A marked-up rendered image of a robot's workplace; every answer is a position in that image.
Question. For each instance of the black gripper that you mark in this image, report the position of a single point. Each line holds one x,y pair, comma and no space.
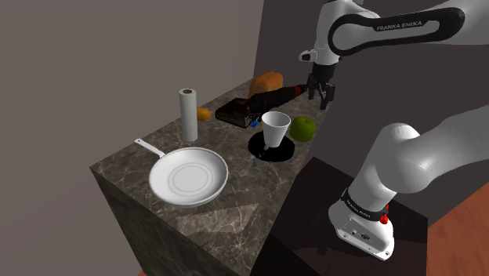
324,73

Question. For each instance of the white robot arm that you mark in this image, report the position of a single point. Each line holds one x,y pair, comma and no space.
397,156

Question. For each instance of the green apple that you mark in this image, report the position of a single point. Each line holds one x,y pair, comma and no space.
302,129

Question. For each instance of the dark red bottle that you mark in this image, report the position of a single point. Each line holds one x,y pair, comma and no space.
273,98

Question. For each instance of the orange bread loaf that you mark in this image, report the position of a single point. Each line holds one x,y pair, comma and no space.
265,82

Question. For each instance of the white cup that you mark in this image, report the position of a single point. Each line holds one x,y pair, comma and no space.
276,128

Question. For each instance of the black round plate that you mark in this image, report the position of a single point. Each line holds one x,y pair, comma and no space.
282,153

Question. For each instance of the dark brown book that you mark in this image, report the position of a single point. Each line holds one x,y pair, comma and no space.
233,111

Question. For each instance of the small orange fruit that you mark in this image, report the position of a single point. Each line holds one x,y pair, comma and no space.
204,114

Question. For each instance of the dark robot stand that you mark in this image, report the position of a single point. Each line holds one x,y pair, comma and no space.
305,214

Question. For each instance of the white paper towel roll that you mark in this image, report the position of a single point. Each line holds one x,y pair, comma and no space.
188,114

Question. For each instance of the white frying pan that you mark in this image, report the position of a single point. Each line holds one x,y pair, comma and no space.
189,177

